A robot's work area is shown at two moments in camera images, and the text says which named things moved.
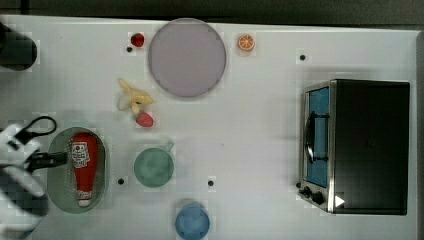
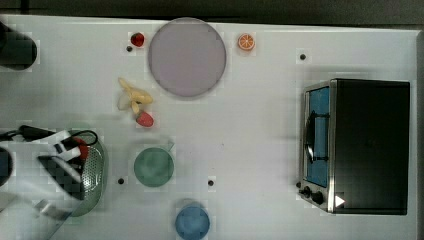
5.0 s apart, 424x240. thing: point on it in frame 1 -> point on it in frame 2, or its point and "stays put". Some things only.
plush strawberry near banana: [144, 119] stays put
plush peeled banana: [133, 100] stays put
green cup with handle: [154, 167] stays put
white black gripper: [16, 146] -> [65, 163]
